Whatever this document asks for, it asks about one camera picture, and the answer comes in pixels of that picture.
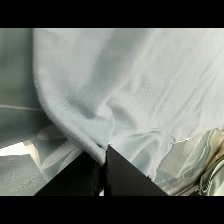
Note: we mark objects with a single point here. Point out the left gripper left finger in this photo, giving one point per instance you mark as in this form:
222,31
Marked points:
76,180

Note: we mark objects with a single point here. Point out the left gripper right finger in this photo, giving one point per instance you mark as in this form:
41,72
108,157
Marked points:
128,178

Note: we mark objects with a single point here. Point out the white shirt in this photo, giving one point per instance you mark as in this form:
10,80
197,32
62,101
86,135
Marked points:
133,83

